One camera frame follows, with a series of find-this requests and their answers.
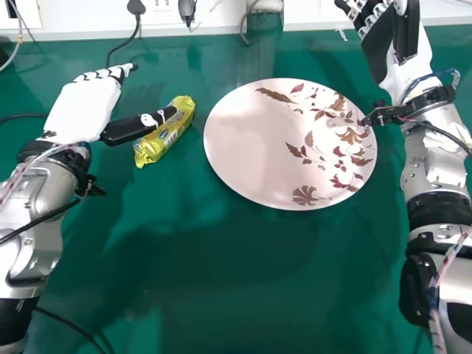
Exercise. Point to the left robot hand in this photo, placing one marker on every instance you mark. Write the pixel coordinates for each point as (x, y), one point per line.
(83, 107)

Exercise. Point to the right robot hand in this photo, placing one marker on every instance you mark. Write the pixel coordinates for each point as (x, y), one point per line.
(402, 33)

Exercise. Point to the yellow-green biscuit packet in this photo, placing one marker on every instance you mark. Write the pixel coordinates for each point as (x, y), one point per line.
(166, 136)

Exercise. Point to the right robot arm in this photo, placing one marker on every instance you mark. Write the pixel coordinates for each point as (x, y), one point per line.
(416, 177)

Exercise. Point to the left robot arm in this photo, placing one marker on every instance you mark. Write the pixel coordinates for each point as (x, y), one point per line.
(37, 184)

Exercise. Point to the plate with brown leaf pattern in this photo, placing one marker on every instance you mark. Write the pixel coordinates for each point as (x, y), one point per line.
(258, 147)

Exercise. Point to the white socket strip with jacks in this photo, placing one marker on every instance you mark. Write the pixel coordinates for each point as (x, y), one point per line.
(162, 20)

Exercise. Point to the black power adapter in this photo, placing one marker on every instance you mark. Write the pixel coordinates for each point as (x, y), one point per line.
(185, 7)

